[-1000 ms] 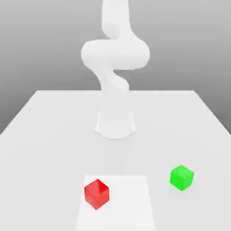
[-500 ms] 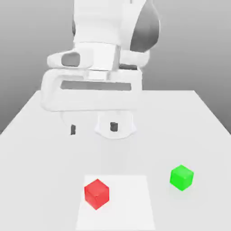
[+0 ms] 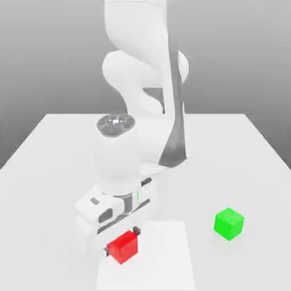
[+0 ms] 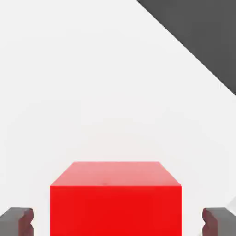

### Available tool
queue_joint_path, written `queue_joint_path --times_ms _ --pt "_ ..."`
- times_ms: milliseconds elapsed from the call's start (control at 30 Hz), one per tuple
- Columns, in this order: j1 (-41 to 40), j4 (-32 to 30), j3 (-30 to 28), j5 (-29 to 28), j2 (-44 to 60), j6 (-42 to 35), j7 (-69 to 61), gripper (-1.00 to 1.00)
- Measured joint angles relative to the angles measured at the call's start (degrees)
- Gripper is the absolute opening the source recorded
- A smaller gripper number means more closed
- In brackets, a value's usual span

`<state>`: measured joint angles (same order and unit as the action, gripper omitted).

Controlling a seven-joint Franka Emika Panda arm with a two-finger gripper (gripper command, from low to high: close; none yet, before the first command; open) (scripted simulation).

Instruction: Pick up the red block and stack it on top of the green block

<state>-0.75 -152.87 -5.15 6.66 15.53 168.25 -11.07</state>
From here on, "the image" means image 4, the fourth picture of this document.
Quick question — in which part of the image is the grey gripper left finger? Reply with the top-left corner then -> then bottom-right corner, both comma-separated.
0,207 -> 35,236

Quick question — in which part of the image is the small red cube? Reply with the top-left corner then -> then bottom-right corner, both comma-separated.
49,161 -> 182,236

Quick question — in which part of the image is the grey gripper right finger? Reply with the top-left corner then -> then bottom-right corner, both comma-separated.
202,196 -> 236,236

